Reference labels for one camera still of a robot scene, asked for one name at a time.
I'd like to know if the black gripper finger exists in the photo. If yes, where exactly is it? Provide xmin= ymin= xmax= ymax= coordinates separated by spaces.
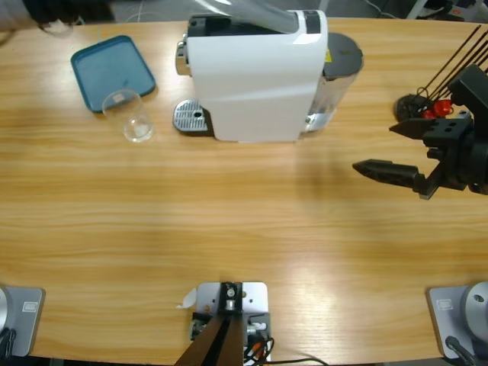
xmin=389 ymin=117 xmax=440 ymax=141
xmin=352 ymin=159 xmax=426 ymax=195

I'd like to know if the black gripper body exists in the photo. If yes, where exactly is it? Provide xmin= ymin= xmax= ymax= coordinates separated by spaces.
xmin=24 ymin=0 xmax=115 ymax=27
xmin=418 ymin=113 xmax=477 ymax=201

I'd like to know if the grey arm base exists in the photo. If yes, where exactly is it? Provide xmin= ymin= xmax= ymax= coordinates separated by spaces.
xmin=425 ymin=281 xmax=488 ymax=360
xmin=0 ymin=286 xmax=46 ymax=358

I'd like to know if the white capsule coffee machine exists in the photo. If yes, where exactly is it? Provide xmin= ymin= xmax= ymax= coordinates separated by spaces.
xmin=175 ymin=9 xmax=329 ymax=145

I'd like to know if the black capsule holder with rods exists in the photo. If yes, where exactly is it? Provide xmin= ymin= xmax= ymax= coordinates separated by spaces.
xmin=393 ymin=24 xmax=488 ymax=123

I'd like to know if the teal plastic tray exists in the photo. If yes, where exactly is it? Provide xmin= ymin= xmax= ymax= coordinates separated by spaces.
xmin=70 ymin=34 xmax=157 ymax=114

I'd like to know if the clear water tank black lid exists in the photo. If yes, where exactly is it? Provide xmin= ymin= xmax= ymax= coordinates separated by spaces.
xmin=300 ymin=32 xmax=365 ymax=133

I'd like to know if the white furniture leg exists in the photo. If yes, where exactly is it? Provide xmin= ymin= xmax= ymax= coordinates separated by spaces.
xmin=404 ymin=0 xmax=430 ymax=20

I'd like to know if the clear glass cup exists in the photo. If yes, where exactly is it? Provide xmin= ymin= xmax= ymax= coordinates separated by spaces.
xmin=101 ymin=88 xmax=156 ymax=144

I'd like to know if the black clamp with connectors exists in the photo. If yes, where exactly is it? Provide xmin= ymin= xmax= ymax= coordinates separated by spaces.
xmin=189 ymin=311 xmax=272 ymax=342

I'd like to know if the white tape scrap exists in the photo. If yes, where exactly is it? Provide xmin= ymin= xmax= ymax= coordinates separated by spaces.
xmin=175 ymin=287 xmax=198 ymax=310

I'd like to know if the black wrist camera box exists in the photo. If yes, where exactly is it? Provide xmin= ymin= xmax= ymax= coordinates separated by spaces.
xmin=446 ymin=63 xmax=488 ymax=115

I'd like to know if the white floor cable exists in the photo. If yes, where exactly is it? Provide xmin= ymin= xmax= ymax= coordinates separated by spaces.
xmin=114 ymin=0 xmax=180 ymax=24

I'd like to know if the grey floor cable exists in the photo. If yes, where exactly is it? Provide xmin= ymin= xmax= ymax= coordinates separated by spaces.
xmin=364 ymin=0 xmax=400 ymax=19

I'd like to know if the white mount block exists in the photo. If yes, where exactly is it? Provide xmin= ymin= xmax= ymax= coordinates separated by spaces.
xmin=194 ymin=281 xmax=269 ymax=317

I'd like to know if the black base cable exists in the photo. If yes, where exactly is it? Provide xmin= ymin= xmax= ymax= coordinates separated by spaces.
xmin=0 ymin=328 xmax=17 ymax=358
xmin=445 ymin=335 xmax=480 ymax=366

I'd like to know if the thin black cable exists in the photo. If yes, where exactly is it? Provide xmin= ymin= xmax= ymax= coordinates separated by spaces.
xmin=266 ymin=356 xmax=331 ymax=366

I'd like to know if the orange and black cable bundle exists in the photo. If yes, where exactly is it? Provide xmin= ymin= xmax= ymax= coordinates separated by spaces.
xmin=243 ymin=337 xmax=275 ymax=366

